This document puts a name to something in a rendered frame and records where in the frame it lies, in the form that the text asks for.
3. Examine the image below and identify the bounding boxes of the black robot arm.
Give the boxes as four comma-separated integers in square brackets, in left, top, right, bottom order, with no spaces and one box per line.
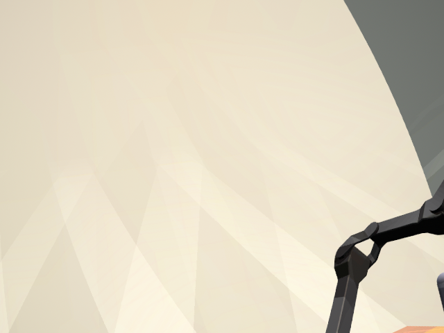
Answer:
[325,180,444,333]

